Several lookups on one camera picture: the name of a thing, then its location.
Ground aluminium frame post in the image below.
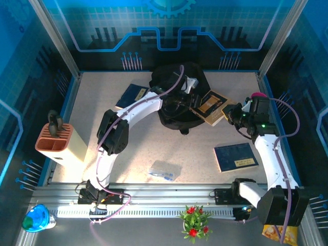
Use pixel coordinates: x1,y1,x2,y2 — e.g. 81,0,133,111
257,0,310,80
27,0,83,80

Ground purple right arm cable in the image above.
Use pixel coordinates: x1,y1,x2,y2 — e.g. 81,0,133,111
235,97,301,244

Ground black scissors handles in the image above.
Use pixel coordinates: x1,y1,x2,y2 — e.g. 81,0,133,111
47,109,66,138

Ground black student backpack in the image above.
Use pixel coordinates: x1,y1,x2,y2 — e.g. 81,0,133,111
149,62,210,135

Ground clear plastic pencil case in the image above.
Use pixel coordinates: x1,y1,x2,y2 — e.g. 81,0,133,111
148,160,182,182

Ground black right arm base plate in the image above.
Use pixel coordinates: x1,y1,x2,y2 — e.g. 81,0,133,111
214,188,261,206

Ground white slotted cable duct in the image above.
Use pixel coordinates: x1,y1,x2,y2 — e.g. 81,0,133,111
48,206,236,219

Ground potted plant with red flowers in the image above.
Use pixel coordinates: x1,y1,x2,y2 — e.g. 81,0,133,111
178,204,213,244

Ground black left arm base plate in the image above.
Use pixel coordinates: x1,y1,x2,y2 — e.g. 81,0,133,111
77,188,125,205

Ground small blue book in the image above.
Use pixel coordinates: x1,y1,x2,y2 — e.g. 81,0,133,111
115,84,152,110

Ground large blue book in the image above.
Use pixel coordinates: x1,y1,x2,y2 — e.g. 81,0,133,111
214,142,259,174

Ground brown cover book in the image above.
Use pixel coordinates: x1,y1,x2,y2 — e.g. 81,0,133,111
189,89,238,127

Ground aluminium table rail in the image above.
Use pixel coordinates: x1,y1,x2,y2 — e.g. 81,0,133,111
30,182,308,206

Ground beige knife block orange top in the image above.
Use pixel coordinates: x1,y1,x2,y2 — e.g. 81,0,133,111
35,122,88,166

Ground black control box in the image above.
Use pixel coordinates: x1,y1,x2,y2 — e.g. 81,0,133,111
232,207,253,221
89,204,108,218

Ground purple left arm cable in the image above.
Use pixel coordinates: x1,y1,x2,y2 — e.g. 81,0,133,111
88,64,185,238

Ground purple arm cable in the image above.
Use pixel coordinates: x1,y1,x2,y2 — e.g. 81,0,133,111
235,97,301,244
88,64,185,238

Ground yellow chips bag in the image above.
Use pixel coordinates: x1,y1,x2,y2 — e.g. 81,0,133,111
261,224,299,246

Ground blue green plastic toy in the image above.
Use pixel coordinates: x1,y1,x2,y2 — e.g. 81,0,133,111
22,204,57,233

